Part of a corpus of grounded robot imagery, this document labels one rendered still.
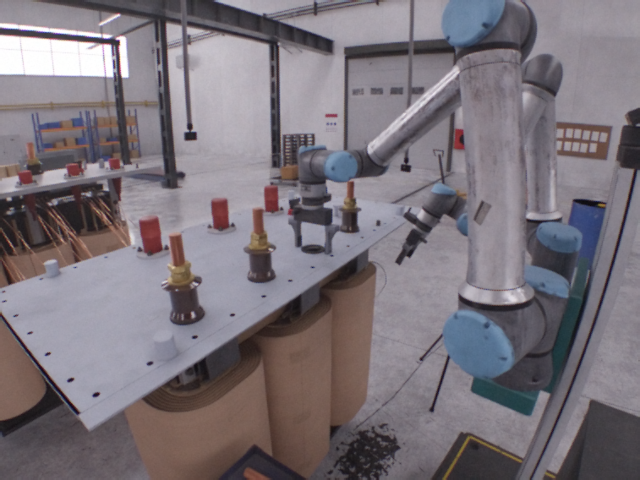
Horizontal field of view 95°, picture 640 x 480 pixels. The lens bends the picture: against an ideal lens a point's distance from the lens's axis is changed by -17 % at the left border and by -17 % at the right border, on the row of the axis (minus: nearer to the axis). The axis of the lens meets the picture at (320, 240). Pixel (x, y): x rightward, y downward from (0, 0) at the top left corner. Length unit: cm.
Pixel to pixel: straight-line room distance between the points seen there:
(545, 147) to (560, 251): 38
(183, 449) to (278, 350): 46
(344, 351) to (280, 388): 48
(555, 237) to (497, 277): 63
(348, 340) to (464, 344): 108
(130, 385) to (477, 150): 75
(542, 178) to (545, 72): 38
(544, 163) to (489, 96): 78
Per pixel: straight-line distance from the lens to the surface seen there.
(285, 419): 155
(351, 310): 166
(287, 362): 134
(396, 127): 100
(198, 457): 119
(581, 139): 1412
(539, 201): 144
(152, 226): 127
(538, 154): 141
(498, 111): 66
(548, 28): 599
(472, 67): 69
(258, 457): 117
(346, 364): 183
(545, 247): 130
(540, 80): 127
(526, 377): 94
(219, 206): 145
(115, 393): 71
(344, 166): 102
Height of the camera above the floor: 180
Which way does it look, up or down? 19 degrees down
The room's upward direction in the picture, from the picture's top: straight up
